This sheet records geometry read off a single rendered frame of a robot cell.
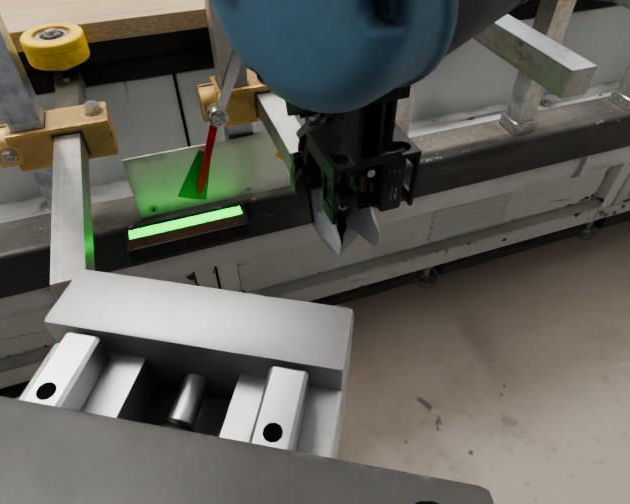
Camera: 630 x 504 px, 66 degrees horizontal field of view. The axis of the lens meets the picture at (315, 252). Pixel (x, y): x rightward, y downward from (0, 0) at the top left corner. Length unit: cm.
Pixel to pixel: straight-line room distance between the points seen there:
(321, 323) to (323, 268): 112
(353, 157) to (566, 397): 120
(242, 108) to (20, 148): 27
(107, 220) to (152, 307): 53
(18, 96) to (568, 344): 141
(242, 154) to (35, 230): 31
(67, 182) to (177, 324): 38
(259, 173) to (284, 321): 53
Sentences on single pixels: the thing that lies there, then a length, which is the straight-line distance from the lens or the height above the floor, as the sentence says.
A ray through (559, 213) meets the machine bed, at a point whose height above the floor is 17.
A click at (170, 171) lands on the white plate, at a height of 77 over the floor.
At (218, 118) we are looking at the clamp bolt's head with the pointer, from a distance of 65.
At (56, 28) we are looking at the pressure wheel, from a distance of 82.
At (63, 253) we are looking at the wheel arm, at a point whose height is 85.
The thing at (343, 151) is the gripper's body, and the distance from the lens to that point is 37.
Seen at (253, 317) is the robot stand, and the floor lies 99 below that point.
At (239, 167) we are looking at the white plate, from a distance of 72.
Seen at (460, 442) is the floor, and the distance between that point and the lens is 132.
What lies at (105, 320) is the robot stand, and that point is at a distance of 23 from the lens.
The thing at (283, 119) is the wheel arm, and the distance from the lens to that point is 61.
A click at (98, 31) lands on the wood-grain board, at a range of 84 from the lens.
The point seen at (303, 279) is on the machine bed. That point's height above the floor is 17.
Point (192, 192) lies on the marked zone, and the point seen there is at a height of 73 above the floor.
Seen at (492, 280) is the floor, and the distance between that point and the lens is 165.
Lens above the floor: 117
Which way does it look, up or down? 46 degrees down
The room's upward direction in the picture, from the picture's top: straight up
